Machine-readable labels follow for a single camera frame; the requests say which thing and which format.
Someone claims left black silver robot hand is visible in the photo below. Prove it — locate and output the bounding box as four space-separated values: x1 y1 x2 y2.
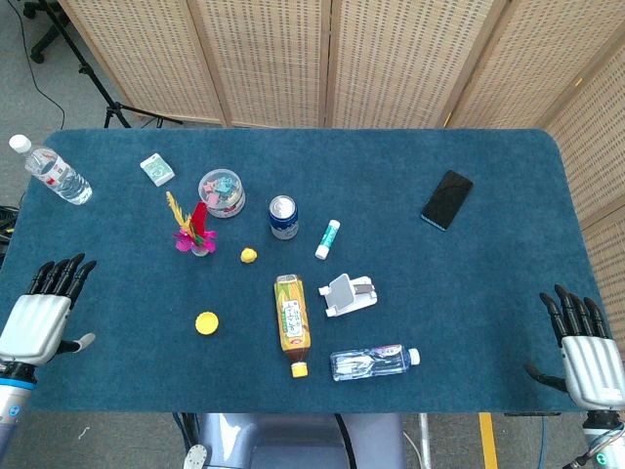
0 252 98 366

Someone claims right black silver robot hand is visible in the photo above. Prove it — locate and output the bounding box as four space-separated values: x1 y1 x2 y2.
524 284 625 410

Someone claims colourful feather shuttlecock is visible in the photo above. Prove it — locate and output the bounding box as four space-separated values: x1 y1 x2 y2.
164 190 218 258

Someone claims black tripod stand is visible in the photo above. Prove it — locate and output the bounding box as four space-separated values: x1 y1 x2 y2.
36 0 185 129

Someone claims white folding phone stand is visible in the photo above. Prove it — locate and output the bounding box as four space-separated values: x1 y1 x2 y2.
317 273 379 319

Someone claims clear bottle red label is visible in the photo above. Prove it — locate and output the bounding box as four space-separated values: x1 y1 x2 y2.
8 134 94 206

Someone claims blue felt table mat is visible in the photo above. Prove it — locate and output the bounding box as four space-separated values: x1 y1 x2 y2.
0 127 617 415

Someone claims yellow round lid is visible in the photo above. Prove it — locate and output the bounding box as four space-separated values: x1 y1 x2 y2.
194 311 220 337

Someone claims metal table leg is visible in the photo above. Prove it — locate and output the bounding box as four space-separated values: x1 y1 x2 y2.
418 413 434 469

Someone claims small white green box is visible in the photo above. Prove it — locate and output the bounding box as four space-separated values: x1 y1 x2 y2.
139 152 176 188

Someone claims black smartphone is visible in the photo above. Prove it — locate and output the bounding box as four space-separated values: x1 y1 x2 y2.
420 169 475 232

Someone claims clear bottle purple label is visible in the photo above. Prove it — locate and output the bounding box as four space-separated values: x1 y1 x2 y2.
329 343 422 383

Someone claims clear round clip container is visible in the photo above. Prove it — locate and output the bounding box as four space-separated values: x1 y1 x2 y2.
197 168 247 220

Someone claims yellow label tea bottle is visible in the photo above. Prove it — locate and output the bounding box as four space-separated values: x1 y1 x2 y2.
273 273 313 379

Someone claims blue white drink can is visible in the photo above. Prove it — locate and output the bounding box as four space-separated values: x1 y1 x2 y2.
268 194 299 240

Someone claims grey robot torso base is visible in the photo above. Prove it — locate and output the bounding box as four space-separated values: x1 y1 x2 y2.
183 412 409 469

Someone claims black office chair base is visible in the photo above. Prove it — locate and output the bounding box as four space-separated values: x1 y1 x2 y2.
21 0 72 64

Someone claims white teal glue stick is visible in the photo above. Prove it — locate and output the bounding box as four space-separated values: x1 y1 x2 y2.
313 219 341 261

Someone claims woven wooden folding screen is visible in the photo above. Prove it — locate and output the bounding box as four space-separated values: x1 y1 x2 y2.
58 0 625 362

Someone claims blue cable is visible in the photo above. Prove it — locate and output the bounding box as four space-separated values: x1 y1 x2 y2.
536 414 551 469

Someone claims black cable bundle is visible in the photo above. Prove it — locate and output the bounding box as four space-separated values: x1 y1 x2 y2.
0 204 21 268

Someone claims thin black floor cable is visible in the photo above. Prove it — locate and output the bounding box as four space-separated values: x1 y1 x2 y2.
7 0 67 132

